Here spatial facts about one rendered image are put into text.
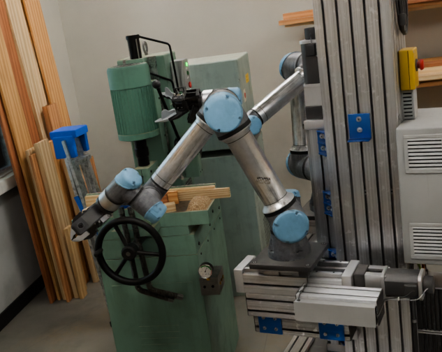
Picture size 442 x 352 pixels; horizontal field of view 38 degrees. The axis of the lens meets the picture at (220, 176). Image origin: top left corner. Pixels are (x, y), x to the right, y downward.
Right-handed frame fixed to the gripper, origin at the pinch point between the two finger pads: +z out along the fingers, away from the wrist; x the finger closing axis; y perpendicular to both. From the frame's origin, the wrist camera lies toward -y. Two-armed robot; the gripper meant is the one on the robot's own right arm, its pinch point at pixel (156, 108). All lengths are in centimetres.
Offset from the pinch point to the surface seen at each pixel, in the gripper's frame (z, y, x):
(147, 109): 5.1, -2.8, -2.8
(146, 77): 3.9, 5.8, -12.7
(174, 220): -2.2, -30.0, 35.2
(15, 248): 140, -139, -19
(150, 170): 8.8, -23.9, 12.8
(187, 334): 0, -70, 69
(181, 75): -3.4, -15.7, -33.2
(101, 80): 117, -159, -182
